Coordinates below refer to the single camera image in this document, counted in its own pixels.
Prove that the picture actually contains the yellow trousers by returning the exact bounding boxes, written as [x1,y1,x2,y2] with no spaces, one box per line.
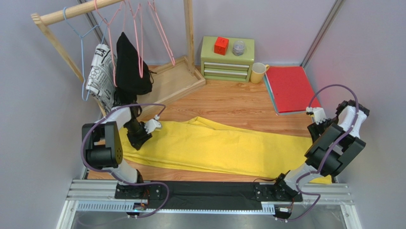
[119,117,312,178]

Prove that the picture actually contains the black base cloth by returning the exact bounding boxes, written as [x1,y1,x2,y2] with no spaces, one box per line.
[114,181,303,210]

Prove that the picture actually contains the wooden clothes rack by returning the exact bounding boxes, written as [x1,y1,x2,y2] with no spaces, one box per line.
[31,0,205,105]

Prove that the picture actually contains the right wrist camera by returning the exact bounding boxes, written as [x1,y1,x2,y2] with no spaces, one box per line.
[306,107,327,125]

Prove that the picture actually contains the green mini drawer chest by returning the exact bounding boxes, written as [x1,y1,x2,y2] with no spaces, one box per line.
[200,36,255,83]

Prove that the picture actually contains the white patterned garment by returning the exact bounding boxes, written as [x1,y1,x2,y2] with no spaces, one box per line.
[85,44,117,113]

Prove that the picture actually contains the blue wire hanger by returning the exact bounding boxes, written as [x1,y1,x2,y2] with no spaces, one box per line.
[62,7,104,102]

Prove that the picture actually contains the yellow mug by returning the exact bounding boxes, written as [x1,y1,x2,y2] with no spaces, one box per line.
[250,62,270,84]

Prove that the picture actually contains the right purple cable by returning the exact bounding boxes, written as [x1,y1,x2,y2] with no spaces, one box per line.
[274,83,360,222]

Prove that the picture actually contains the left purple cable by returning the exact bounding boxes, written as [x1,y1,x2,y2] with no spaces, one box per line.
[80,103,170,219]

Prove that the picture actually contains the aluminium base frame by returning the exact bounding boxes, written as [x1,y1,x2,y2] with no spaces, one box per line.
[57,179,361,229]

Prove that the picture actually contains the pink wire hanger right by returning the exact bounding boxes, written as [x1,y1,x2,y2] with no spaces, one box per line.
[147,0,176,66]

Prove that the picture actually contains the red folder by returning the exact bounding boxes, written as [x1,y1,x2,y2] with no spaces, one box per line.
[264,66,315,115]

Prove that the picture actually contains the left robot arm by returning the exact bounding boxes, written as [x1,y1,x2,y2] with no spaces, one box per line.
[80,104,162,186]

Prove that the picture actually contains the purple cable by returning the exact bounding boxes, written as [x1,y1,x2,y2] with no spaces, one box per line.
[80,103,170,219]
[274,83,360,222]

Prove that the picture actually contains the black garment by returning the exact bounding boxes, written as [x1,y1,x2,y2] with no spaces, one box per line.
[115,32,153,104]

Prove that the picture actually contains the red cube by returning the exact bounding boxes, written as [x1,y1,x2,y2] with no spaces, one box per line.
[214,37,229,55]

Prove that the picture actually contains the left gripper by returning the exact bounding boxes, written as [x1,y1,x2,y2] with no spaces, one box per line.
[124,119,152,151]

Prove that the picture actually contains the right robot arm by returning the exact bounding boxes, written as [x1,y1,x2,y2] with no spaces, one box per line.
[271,100,370,201]

